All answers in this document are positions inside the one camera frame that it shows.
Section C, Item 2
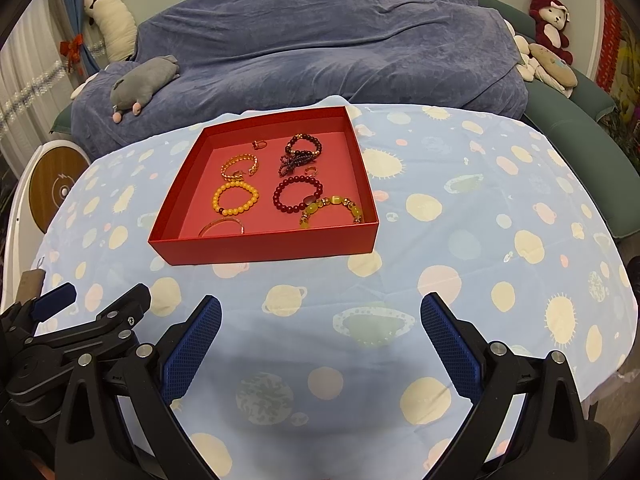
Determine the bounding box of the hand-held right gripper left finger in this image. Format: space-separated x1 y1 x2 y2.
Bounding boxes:
54 295 223 480

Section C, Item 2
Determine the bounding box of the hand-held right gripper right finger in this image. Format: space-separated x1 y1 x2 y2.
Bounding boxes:
420 292 592 480

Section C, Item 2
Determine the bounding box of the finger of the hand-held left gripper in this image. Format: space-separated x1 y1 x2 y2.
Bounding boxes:
27 282 77 322
85 283 152 341

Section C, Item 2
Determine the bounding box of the red cardboard box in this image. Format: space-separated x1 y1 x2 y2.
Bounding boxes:
147 105 381 266

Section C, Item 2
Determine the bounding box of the thin metal bangle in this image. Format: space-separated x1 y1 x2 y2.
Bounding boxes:
198 217 246 238

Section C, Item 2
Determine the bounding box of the large red bead bracelet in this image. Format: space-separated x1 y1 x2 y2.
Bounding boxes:
272 176 321 212

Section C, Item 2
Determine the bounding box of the yellow and dark bead bracelet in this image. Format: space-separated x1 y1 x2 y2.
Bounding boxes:
298 195 365 228

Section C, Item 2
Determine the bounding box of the amber small bead bracelet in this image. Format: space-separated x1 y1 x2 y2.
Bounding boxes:
220 155 261 184

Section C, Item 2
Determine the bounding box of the dark red garnet bracelet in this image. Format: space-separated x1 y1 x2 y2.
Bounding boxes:
277 152 309 177

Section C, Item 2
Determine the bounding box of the dark brown bead bracelet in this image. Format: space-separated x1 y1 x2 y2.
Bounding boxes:
285 132 322 157

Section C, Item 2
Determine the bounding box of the white round wooden-top device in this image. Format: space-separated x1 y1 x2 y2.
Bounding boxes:
4 141 92 311

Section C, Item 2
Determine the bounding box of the white sheer curtain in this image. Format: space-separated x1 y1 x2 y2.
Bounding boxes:
0 10 77 171

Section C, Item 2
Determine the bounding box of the grey plush mouse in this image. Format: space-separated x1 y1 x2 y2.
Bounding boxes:
110 54 181 124

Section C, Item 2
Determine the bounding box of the green sofa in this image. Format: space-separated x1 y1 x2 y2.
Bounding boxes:
49 0 640 239

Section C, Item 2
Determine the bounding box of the red bow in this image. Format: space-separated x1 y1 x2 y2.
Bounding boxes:
60 34 86 74

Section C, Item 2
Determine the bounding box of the white cow plush pillow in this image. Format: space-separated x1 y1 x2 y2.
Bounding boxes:
82 0 139 64

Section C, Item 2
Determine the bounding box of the white plush toy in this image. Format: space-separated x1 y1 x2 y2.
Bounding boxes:
511 34 539 84

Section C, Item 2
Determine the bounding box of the cookie plush pillow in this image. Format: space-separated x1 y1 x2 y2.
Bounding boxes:
528 42 579 92

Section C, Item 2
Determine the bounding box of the red monkey plush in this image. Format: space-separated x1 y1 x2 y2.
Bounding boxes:
529 0 575 65

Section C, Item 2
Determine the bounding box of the red wall banner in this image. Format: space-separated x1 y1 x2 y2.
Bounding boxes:
597 0 624 97

